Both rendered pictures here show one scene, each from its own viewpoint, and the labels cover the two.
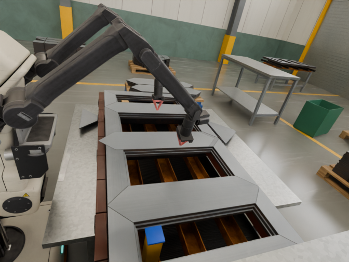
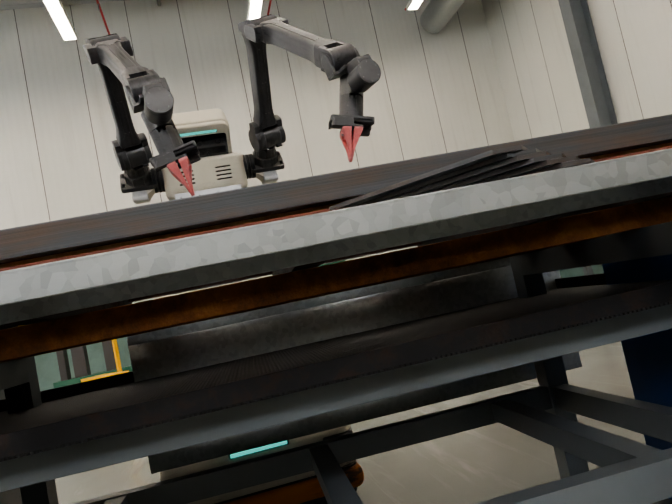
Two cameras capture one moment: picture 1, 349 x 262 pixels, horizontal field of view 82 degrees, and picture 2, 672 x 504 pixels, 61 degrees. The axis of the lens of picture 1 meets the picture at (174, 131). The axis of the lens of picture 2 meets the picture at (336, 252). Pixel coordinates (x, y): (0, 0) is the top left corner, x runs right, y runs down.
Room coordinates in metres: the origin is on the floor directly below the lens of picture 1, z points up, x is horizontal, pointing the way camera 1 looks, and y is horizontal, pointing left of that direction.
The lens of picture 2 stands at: (1.45, -1.16, 0.67)
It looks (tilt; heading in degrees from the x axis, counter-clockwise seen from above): 4 degrees up; 103
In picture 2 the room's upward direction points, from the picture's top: 12 degrees counter-clockwise
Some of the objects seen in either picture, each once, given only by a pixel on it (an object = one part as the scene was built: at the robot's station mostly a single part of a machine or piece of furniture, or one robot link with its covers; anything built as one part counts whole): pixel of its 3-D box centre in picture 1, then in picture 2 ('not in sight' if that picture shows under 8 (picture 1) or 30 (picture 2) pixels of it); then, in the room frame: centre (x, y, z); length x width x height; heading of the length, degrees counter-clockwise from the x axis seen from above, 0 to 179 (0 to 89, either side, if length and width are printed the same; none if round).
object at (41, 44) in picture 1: (62, 53); not in sight; (4.68, 2.92, 0.26); 1.20 x 0.80 x 0.53; 118
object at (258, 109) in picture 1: (247, 87); not in sight; (4.23, -1.32, 0.47); 1.50 x 0.70 x 0.95; 26
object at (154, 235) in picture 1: (154, 236); not in sight; (0.41, -0.01, 0.88); 0.06 x 0.06 x 0.02; 23
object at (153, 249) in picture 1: (150, 251); not in sight; (0.41, -0.01, 0.78); 0.05 x 0.05 x 0.19; 23
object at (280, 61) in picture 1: (283, 75); not in sight; (6.91, -3.11, 0.42); 1.66 x 0.84 x 0.85; 116
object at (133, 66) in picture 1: (151, 63); not in sight; (5.75, 1.00, 0.20); 1.20 x 0.80 x 0.41; 113
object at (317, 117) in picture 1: (316, 117); not in sight; (3.80, -2.65, 0.29); 0.61 x 0.46 x 0.57; 126
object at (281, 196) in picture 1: (229, 143); (406, 225); (1.37, -0.45, 0.73); 1.20 x 0.26 x 0.03; 23
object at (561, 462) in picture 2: not in sight; (549, 367); (1.58, 0.61, 0.34); 0.06 x 0.06 x 0.68; 23
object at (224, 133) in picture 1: (221, 129); (509, 178); (1.51, -0.39, 0.77); 0.45 x 0.20 x 0.04; 23
